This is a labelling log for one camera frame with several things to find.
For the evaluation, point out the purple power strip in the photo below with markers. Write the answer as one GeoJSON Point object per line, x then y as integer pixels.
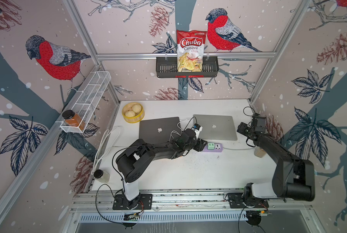
{"type": "Point", "coordinates": [218, 148]}

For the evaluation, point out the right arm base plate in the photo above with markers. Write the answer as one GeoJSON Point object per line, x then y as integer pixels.
{"type": "Point", "coordinates": [237, 201]}

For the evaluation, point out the left steamed bun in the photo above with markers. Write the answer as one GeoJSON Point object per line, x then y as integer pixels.
{"type": "Point", "coordinates": [130, 113]}

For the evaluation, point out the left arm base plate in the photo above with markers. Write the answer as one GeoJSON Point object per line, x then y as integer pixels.
{"type": "Point", "coordinates": [141, 202]}

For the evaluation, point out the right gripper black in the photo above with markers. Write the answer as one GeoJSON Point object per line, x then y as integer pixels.
{"type": "Point", "coordinates": [241, 127]}

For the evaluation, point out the cassava chips bag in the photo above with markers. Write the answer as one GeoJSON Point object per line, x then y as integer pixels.
{"type": "Point", "coordinates": [190, 50]}

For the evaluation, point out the aluminium frame post left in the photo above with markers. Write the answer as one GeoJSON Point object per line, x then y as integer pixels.
{"type": "Point", "coordinates": [84, 34]}

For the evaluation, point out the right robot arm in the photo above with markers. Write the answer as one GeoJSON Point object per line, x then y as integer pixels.
{"type": "Point", "coordinates": [293, 178]}

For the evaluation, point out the dark grey laptop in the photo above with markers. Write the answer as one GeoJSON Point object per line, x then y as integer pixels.
{"type": "Point", "coordinates": [157, 131]}

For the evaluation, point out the silver laptop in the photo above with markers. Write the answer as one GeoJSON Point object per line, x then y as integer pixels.
{"type": "Point", "coordinates": [217, 127]}

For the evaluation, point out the orange spice jar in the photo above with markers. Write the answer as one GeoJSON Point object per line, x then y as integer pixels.
{"type": "Point", "coordinates": [73, 119]}

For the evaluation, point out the yellow wooden steamer basket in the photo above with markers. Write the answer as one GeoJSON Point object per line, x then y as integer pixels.
{"type": "Point", "coordinates": [135, 119]}

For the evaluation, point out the right steamed bun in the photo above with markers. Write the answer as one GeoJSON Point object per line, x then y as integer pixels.
{"type": "Point", "coordinates": [137, 108]}

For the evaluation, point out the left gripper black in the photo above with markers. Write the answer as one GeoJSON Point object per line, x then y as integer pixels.
{"type": "Point", "coordinates": [200, 144]}

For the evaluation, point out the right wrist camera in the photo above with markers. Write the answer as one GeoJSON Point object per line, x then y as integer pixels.
{"type": "Point", "coordinates": [258, 121]}

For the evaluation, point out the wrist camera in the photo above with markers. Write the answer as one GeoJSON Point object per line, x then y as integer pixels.
{"type": "Point", "coordinates": [197, 129]}
{"type": "Point", "coordinates": [258, 121]}

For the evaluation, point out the black wire basket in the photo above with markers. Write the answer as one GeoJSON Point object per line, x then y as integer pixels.
{"type": "Point", "coordinates": [167, 68]}

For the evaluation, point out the steamed bun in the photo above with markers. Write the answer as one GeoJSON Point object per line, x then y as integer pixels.
{"type": "Point", "coordinates": [130, 113]}
{"type": "Point", "coordinates": [137, 108]}

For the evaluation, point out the brown spice jar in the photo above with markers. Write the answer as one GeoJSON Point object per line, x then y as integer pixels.
{"type": "Point", "coordinates": [259, 152]}

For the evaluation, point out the green USB charger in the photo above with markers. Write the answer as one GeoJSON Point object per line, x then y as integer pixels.
{"type": "Point", "coordinates": [210, 146]}

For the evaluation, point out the white wire shelf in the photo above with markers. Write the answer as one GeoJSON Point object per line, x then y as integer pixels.
{"type": "Point", "coordinates": [88, 100]}

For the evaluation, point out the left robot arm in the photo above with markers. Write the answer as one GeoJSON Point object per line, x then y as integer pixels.
{"type": "Point", "coordinates": [135, 159]}

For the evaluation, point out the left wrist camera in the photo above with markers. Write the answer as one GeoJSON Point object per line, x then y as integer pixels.
{"type": "Point", "coordinates": [197, 129]}

